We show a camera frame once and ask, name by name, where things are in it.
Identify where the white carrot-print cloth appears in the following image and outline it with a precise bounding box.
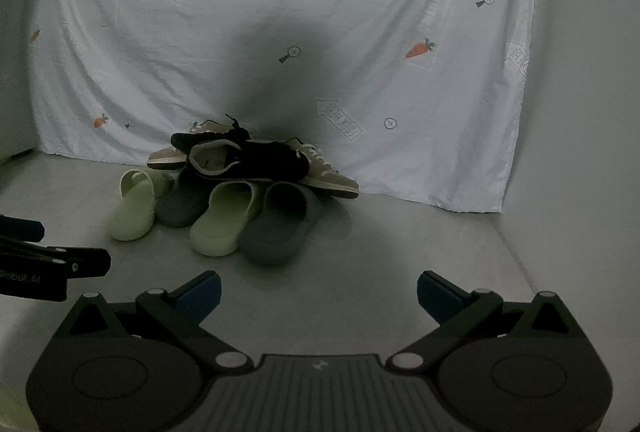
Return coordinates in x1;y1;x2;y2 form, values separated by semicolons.
30;0;539;214

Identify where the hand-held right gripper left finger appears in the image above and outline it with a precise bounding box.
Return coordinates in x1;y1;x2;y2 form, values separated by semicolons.
55;271;251;370

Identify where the grey slipper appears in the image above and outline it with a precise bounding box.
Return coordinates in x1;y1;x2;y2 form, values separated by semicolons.
236;181;324;266
156;166;213;229

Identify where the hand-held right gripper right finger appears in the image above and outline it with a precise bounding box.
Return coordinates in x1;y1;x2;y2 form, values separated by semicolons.
389;269;583;373

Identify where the tan and white sneaker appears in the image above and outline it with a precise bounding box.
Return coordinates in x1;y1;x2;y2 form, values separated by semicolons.
147;119;242;171
284;137;360;200

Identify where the black sneaker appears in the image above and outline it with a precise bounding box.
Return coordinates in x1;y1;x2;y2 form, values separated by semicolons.
170;114;254;154
186;139;309;186

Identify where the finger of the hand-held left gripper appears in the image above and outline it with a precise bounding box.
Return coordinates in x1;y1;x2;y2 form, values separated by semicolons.
0;213;46;244
0;237;112;281

